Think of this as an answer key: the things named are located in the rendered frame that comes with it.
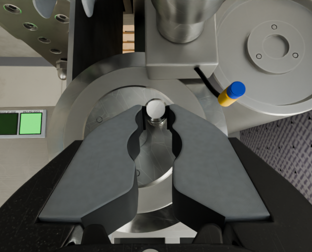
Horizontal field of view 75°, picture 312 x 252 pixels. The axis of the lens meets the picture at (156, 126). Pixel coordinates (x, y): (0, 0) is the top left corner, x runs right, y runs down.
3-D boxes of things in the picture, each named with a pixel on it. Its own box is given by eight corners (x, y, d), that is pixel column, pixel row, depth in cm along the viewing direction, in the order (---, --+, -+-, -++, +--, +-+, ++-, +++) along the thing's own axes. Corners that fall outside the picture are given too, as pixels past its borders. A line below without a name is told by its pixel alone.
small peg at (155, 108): (150, 93, 12) (171, 103, 12) (152, 105, 15) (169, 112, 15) (139, 115, 12) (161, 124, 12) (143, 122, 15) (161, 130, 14)
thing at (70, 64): (79, -86, 20) (71, 91, 18) (122, 41, 44) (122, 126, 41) (74, -86, 20) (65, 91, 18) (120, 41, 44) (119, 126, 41)
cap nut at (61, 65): (67, 59, 50) (66, 77, 49) (74, 66, 54) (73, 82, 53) (53, 60, 50) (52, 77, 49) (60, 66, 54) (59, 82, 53)
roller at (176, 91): (201, 60, 16) (217, 208, 15) (176, 117, 42) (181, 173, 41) (61, 71, 17) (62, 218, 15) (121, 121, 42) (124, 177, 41)
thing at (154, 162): (61, 123, 15) (145, 64, 15) (73, 127, 17) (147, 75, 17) (119, 211, 14) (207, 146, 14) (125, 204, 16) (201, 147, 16)
